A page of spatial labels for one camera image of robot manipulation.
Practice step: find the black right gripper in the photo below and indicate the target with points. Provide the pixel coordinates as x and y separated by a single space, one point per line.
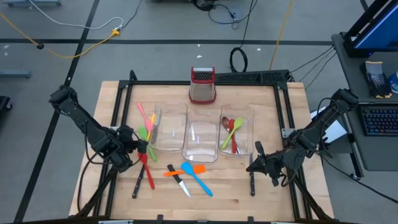
278 165

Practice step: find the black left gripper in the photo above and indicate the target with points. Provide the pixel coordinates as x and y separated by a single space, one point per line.
121 149

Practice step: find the green silicone spatula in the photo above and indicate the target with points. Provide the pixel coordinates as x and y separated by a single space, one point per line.
142 132

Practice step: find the black steak knife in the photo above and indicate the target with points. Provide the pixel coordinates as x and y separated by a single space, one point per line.
252 183
138 183

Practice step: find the red silicone spatula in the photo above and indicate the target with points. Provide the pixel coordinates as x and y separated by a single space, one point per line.
149 174

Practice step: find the clear plastic bin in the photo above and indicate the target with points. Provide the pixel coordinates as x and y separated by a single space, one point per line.
247 137
200 140
172 127

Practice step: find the pink silicone spatula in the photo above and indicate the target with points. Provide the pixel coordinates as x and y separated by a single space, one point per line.
143 113

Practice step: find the lime green silicone spoon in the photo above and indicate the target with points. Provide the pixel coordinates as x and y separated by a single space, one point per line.
238 123

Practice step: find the blue silicone spatula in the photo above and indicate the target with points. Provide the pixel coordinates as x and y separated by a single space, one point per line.
187 167

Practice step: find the red silicone spoon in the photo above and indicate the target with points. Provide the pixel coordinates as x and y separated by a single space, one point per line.
232 124

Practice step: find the brown wooden spoon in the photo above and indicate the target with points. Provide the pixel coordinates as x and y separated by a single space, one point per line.
224 121

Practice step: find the orange silicone spatula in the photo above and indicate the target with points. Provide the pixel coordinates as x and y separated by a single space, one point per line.
199 169

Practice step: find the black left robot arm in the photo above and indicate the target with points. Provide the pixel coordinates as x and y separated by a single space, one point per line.
81 118

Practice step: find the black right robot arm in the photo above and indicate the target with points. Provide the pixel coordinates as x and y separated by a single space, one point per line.
323 121

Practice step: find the red and metal box grater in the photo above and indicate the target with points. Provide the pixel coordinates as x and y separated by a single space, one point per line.
202 90

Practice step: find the white paper sheet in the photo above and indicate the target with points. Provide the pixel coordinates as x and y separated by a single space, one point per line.
335 132

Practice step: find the black backlit keyboard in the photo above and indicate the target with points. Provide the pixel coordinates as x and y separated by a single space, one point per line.
381 121

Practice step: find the grey equipment cart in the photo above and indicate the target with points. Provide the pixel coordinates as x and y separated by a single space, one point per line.
348 71

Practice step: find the black floor puck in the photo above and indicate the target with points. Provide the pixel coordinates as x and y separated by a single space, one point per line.
39 46

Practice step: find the black chair base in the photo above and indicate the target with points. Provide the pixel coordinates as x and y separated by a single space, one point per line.
4 104

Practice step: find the grey floor stand base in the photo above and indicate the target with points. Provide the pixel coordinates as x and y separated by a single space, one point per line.
15 73

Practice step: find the grey work gloves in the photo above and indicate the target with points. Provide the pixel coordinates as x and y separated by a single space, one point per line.
376 79

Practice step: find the blue and white roll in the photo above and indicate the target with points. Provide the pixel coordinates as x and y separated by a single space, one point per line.
394 81

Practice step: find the black computer monitor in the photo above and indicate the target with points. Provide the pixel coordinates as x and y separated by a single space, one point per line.
376 31

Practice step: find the grey metal bracket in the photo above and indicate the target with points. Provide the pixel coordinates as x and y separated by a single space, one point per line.
286 132

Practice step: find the black aluminium table frame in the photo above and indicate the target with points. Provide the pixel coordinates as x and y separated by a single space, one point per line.
155 82

